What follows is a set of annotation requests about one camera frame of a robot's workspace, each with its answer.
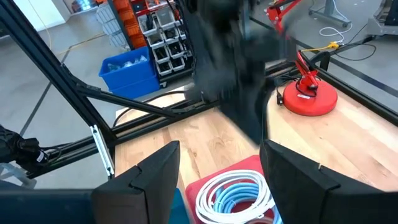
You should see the grey metal stand foot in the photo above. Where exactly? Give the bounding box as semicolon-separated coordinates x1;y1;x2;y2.
307;0;354;28

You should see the orange bin stack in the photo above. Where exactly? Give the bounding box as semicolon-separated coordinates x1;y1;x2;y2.
113;0;147;49

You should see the storage rack with grey bins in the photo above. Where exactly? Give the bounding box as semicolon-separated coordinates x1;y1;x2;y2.
136;0;195;78

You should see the black device with cables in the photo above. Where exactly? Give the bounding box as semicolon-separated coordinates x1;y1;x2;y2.
0;124;62;175

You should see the black aluminium table frame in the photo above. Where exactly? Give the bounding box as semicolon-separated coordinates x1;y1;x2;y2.
0;0;398;180

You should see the blue plastic bin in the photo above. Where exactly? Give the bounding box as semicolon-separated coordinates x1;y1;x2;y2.
98;46;161;100

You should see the yellow floor cable with plug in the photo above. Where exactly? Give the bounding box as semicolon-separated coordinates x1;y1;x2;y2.
300;40;340;54

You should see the silver metal bracket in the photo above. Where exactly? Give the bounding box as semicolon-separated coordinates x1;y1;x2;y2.
90;124;115;179

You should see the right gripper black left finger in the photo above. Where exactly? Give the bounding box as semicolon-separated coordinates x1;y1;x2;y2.
91;140;181;224

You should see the red desk lamp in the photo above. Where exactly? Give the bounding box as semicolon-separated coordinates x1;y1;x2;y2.
264;0;339;117

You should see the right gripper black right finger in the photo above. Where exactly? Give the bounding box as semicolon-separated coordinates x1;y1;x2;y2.
259;139;389;224

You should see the white floor cable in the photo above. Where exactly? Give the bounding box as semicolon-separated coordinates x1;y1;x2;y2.
319;0;354;44

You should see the light blue cable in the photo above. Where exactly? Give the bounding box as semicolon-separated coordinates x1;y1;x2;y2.
213;182;284;224

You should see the black looped floor cable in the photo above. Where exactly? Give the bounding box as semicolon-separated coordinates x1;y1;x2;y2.
334;23;379;62

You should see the red tray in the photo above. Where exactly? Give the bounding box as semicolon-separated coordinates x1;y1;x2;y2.
185;154;280;224

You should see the grey equipment base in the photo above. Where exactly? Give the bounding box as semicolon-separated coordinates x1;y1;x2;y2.
366;0;398;35

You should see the white bin stack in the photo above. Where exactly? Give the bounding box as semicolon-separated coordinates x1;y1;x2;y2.
95;2;125;48

